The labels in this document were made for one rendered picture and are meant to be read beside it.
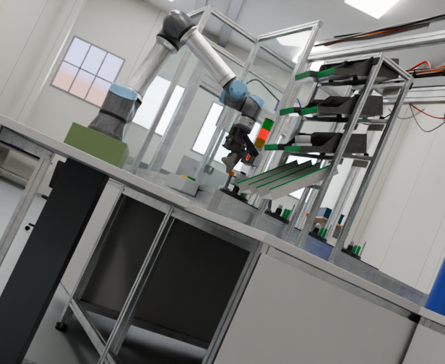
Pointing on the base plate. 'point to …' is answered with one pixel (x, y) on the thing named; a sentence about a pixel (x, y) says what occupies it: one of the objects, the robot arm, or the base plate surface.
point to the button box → (182, 184)
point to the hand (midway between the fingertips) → (229, 170)
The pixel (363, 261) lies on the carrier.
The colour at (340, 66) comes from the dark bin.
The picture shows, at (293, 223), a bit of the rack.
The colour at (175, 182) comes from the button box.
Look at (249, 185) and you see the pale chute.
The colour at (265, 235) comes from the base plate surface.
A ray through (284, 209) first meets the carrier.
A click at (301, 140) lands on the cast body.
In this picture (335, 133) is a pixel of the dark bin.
